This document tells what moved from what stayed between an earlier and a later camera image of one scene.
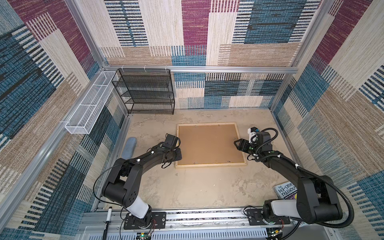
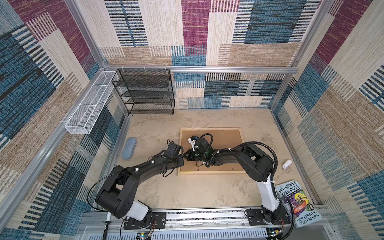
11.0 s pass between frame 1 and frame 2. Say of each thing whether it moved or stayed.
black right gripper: moved
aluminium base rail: stayed
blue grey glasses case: stayed
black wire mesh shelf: stayed
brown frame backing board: moved
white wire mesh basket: stayed
